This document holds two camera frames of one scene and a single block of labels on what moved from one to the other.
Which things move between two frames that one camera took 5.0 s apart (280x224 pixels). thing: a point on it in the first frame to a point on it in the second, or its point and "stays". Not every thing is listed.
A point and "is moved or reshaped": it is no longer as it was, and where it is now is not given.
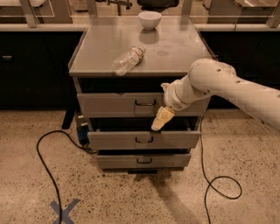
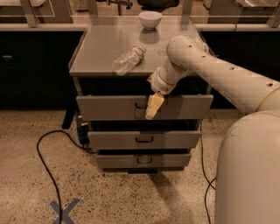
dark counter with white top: (35, 59) stays
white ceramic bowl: (150, 19) stays
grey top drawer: (134, 104) is moved or reshaped
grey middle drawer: (144, 139) stays
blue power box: (82, 129) stays
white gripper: (170, 98) to (159, 85)
